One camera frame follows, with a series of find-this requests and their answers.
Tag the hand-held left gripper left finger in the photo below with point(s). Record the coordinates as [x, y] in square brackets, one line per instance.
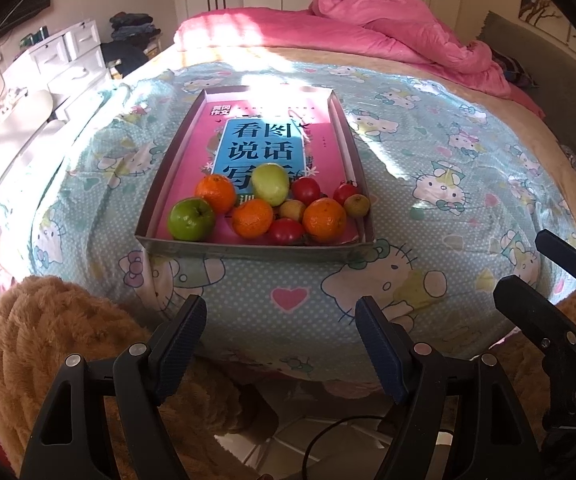
[178, 352]

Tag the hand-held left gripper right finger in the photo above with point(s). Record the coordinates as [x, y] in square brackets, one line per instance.
[379, 352]

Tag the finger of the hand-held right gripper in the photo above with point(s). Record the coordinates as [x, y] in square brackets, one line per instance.
[563, 250]
[538, 312]

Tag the round green apple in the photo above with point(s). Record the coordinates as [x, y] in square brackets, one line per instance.
[191, 219]

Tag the orange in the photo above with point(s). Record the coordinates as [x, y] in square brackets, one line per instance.
[215, 193]
[253, 218]
[324, 218]

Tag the small brown longan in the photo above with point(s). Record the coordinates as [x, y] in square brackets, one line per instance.
[357, 205]
[292, 210]

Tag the red tomato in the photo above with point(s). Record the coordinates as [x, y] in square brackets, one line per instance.
[285, 231]
[345, 192]
[306, 191]

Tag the shallow cardboard box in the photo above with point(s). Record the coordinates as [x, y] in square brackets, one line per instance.
[178, 160]

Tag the oval green apple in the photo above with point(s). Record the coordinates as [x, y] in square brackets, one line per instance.
[270, 183]

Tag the brown plush teddy bear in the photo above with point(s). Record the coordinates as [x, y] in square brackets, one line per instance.
[68, 320]

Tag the cartoon cat print blanket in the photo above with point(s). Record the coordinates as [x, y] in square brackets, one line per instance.
[443, 220]

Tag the grey padded headboard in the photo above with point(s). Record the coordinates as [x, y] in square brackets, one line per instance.
[558, 85]

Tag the dark patterned cloth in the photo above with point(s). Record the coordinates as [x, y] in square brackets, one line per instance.
[515, 70]

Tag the pink book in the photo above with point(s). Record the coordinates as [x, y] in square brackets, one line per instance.
[203, 135]

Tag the white oval board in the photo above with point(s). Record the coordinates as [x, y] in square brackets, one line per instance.
[25, 110]

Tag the dark blue cloth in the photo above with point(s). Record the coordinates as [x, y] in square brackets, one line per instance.
[123, 57]

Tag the white drawer cabinet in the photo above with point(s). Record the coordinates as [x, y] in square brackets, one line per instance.
[68, 70]

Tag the pink quilt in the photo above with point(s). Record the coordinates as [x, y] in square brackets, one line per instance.
[318, 30]

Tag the stack of folded clothes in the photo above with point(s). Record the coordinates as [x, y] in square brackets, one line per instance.
[135, 25]

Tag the green container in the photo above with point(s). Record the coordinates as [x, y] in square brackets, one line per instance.
[33, 36]

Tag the black television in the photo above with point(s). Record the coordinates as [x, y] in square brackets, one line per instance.
[23, 10]

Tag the tree wall picture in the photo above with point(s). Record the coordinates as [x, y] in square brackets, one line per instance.
[543, 2]

